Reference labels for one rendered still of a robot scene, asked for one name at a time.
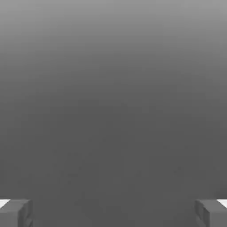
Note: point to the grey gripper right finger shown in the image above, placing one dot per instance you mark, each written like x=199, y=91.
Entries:
x=212, y=214

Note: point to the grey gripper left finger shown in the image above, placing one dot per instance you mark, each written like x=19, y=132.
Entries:
x=14, y=214

